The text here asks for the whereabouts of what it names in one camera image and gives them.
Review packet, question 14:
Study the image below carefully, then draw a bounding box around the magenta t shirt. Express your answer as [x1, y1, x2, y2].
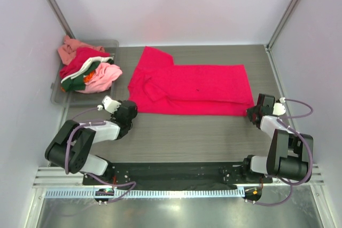
[128, 46, 254, 116]

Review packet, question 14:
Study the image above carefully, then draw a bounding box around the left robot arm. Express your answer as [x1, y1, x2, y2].
[44, 96, 138, 177]

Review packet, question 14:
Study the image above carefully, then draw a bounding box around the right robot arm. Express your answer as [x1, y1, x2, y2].
[242, 94, 314, 185]

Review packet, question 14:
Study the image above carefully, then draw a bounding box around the light pink t shirt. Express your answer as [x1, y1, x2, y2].
[77, 62, 122, 94]

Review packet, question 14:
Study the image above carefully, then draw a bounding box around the orange garment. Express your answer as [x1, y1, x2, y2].
[83, 70, 96, 84]

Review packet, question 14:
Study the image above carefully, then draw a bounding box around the green white t shirt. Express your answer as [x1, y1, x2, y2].
[61, 58, 114, 92]

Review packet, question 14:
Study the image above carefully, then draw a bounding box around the grey plastic tray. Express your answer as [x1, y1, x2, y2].
[50, 38, 120, 106]

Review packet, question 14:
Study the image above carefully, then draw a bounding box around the crimson t shirt in tray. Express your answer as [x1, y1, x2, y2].
[59, 47, 113, 80]

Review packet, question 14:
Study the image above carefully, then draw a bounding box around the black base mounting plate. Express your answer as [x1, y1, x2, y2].
[97, 162, 273, 191]

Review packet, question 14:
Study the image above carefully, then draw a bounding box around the salmon pink t shirt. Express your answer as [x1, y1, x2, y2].
[57, 35, 105, 65]

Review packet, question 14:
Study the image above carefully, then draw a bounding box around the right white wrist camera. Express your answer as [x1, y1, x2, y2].
[273, 97, 286, 116]

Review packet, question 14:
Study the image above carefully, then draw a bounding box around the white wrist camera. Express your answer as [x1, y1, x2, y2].
[97, 96, 121, 114]
[273, 97, 286, 116]

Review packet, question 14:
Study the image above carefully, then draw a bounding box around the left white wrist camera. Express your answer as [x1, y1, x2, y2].
[97, 96, 121, 114]

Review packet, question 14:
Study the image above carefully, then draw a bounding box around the right aluminium table rail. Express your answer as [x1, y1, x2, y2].
[264, 45, 299, 131]

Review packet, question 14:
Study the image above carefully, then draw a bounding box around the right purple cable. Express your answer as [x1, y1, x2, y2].
[252, 98, 315, 207]

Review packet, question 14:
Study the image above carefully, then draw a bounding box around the white slotted cable duct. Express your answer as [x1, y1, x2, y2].
[45, 187, 245, 199]

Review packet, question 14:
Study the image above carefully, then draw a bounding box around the right aluminium frame post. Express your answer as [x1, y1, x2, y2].
[266, 0, 300, 52]

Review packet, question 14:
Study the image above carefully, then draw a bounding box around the aluminium frame post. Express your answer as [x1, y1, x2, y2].
[47, 0, 74, 38]
[266, 0, 300, 52]

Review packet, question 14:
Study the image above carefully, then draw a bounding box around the left aluminium frame post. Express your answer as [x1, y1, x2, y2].
[47, 0, 74, 38]

